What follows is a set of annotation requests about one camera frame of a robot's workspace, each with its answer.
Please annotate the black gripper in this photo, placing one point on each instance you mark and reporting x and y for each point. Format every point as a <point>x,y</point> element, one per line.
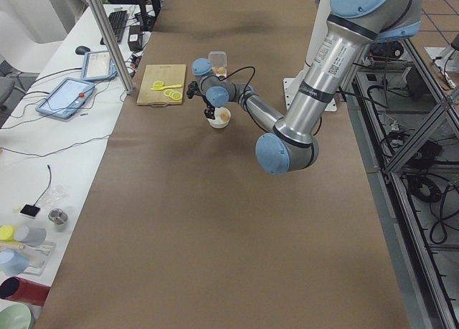
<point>207,103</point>

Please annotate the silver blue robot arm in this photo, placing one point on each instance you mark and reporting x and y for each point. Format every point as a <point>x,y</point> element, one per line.
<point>288,143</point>

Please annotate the clear plastic egg box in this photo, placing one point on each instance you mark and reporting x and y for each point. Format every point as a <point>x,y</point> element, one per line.
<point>218,59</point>

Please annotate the black box on desk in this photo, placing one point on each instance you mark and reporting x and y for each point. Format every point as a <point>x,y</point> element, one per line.
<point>135,38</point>

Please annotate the white paper bowl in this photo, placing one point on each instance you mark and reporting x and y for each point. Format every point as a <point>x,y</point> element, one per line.
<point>217,122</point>

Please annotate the lemon slice top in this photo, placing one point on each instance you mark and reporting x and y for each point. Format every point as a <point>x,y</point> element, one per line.
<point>176,95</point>

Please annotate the yellow plastic knife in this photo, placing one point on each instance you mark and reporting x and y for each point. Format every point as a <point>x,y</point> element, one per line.
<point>172,86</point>

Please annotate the wooden cutting board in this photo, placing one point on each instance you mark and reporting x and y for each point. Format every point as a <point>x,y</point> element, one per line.
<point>171,75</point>

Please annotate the lemon slice near knife tip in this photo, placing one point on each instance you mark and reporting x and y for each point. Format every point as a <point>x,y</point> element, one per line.
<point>158,85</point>

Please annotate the far blue teach pendant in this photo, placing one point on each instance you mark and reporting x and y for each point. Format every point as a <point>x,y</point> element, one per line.
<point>98,66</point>

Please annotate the blue teach pendant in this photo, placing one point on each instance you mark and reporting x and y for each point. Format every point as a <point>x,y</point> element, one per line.
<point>66,99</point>
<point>98,66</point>

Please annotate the black keyboard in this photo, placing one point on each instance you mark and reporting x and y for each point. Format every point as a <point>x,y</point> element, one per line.
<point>118,20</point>

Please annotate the black computer mouse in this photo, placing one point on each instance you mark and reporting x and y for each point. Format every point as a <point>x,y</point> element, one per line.
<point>81,50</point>

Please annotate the near blue teach pendant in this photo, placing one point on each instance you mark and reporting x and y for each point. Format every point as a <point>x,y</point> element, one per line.
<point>66,99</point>

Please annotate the small metal cylinder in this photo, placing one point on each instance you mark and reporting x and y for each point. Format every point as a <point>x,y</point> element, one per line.
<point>59,219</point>

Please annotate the dark grey pad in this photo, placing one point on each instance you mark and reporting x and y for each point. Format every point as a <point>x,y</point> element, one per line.
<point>30,210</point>

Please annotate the grey cup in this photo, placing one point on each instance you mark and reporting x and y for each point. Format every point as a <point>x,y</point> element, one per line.
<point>31,236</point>

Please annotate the yellow cup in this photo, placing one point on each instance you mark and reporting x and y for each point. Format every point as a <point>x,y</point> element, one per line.
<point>7,233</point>

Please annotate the light blue cup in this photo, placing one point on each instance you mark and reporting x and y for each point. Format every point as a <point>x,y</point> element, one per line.
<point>13,263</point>

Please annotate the red bottle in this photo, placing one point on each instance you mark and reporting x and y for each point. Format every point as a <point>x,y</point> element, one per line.
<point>26,291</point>

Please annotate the green bowl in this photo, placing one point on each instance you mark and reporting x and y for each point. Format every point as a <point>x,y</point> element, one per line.
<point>17,316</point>

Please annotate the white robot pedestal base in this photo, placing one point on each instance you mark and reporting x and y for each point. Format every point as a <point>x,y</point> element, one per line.
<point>293,86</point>

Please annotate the aluminium frame post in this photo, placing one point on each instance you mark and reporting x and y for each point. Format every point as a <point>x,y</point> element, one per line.
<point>108,36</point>

